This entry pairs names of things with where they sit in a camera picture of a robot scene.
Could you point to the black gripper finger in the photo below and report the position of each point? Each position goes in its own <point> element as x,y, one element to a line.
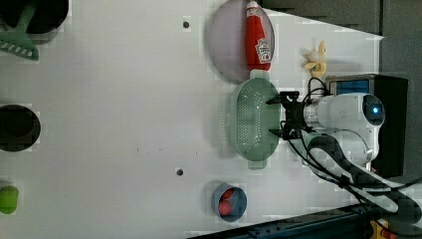
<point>276,100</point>
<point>276,132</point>

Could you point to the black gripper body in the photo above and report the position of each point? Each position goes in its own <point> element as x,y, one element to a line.
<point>294,113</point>

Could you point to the green oval strainer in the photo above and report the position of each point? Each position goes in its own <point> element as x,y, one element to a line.
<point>251,119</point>

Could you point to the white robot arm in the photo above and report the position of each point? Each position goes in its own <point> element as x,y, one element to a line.
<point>336,136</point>

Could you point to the red ketchup bottle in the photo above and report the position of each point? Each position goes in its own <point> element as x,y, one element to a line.
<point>258,49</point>

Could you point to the red fruit toy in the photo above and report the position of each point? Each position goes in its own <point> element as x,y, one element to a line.
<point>224,207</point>
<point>228,193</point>

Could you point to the blue bowl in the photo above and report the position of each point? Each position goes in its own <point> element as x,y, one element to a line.
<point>238,200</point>

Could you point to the grey round plate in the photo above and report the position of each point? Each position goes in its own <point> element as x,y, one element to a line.
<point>226,39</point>

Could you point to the black toaster oven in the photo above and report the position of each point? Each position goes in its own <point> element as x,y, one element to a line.
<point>393,94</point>

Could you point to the black cylinder holder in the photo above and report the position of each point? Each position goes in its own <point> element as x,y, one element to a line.
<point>20,128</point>
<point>48,16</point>

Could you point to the green slotted spatula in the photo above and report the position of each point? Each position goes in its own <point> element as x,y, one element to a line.
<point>16,41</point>

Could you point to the lime green marker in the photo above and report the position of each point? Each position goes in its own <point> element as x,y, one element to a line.
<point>8,199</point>

